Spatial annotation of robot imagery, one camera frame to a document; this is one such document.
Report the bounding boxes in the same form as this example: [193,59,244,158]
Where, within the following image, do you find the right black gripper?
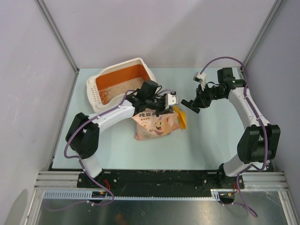
[191,82,225,109]

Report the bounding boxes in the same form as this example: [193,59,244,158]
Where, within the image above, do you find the grey slotted cable duct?
[44,190,220,201]

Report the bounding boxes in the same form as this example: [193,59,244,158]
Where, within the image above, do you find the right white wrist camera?
[193,72,207,90]

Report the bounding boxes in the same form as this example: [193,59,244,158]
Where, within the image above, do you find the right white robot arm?
[188,67,281,188]

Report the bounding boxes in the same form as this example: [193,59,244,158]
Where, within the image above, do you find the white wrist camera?
[164,91,179,110]
[193,72,207,90]

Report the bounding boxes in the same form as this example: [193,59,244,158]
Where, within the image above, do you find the aluminium frame rail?
[35,171,290,191]

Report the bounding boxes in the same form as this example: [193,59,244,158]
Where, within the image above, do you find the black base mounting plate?
[77,169,245,198]

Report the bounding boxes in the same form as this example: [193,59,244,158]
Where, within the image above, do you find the white orange litter box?
[86,58,156,113]

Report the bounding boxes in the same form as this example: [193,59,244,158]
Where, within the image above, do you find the yellow plastic litter scoop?
[173,106,187,129]

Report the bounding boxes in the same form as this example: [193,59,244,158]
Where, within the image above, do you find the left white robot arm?
[64,80,169,188]

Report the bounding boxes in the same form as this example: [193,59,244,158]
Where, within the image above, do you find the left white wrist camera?
[164,91,179,110]

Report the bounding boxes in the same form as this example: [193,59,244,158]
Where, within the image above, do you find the pink cat litter bag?
[132,108,181,141]

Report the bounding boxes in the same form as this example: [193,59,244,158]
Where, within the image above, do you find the black bag sealing clip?
[181,99,200,114]

